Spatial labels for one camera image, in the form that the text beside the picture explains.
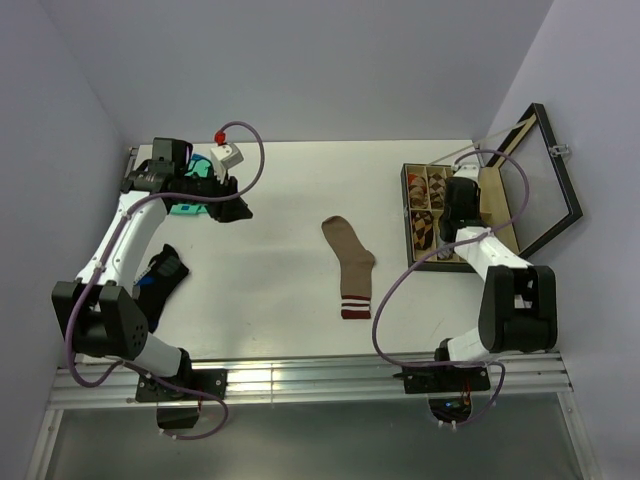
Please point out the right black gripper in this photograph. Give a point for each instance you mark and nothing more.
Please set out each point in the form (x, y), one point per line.
(477, 204)

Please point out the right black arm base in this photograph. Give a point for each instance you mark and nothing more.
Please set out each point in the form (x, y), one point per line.
(456, 383)

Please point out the mint green sock pair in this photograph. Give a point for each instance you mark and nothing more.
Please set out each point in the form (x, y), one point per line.
(199, 168)

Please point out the rolled dark brown argyle sock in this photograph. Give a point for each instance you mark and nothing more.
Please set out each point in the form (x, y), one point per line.
(422, 230)

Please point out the brown sock with striped cuff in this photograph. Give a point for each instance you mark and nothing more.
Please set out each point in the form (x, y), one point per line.
(356, 265)

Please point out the rolled orange beige argyle sock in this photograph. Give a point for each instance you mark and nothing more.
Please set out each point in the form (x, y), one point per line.
(417, 190)

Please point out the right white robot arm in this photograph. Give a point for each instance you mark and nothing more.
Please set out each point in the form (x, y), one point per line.
(518, 309)

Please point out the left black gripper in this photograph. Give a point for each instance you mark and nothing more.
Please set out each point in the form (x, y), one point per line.
(229, 210)

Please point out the rolled brown beige argyle sock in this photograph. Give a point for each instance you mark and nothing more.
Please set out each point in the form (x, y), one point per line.
(437, 186)

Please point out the black blue grey sock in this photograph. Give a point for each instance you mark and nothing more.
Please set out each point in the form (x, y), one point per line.
(163, 275)

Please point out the rolled light blue sock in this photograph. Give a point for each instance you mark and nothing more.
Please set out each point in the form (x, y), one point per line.
(445, 254)

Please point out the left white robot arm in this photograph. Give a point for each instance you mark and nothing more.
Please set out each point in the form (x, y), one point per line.
(97, 311)

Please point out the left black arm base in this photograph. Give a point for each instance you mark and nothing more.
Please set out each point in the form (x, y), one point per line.
(176, 409)

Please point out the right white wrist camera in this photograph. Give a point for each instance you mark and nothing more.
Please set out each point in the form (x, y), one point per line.
(469, 171)

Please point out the black compartment box with lid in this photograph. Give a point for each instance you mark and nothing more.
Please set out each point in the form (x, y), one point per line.
(553, 205)

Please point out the aluminium table edge rail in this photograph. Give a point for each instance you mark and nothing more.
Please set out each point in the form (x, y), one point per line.
(312, 380)

